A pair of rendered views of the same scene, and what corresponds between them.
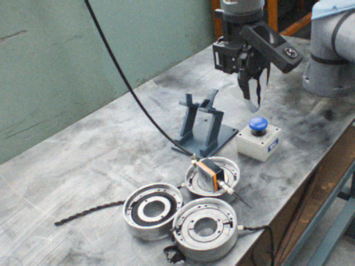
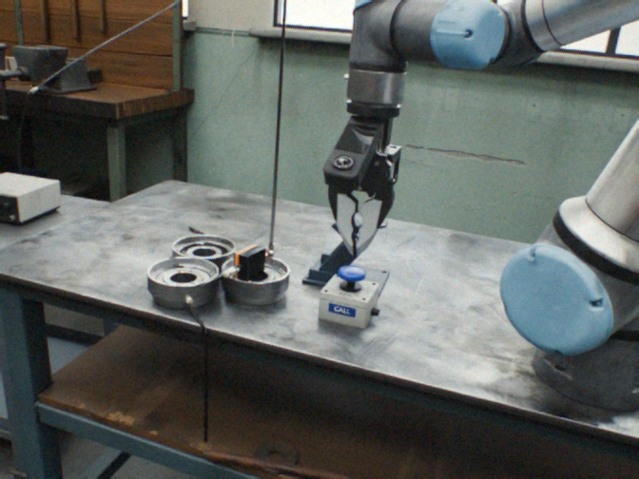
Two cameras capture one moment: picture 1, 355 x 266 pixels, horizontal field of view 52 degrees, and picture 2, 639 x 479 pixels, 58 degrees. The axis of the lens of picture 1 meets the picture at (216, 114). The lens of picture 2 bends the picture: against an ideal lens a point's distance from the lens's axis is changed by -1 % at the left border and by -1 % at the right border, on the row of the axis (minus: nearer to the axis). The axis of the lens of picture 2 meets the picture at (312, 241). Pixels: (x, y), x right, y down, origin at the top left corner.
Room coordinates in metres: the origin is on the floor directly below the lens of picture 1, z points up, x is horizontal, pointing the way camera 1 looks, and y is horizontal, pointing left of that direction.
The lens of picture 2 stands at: (0.23, -0.76, 1.21)
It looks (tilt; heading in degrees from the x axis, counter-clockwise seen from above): 21 degrees down; 65
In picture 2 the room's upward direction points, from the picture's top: 4 degrees clockwise
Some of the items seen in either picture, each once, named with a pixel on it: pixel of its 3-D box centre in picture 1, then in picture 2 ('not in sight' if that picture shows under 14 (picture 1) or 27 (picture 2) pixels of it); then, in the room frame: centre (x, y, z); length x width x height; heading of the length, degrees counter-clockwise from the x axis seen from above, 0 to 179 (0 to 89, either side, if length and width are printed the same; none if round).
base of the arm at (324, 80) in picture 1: (331, 67); (601, 342); (0.85, -0.32, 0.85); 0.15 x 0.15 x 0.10
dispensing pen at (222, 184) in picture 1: (220, 180); (241, 268); (0.47, 0.01, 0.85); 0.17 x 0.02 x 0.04; 34
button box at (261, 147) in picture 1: (260, 138); (352, 300); (0.61, -0.09, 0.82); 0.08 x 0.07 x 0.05; 137
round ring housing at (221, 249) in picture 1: (206, 230); (183, 282); (0.39, 0.04, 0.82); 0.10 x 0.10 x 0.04
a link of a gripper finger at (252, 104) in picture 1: (241, 93); (351, 219); (0.62, -0.05, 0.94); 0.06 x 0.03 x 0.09; 47
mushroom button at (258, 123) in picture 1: (258, 130); (351, 284); (0.61, -0.08, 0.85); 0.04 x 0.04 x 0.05
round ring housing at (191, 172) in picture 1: (213, 183); (255, 280); (0.50, 0.02, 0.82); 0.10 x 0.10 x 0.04
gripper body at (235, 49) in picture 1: (241, 40); (370, 147); (0.63, -0.06, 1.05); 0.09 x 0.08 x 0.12; 47
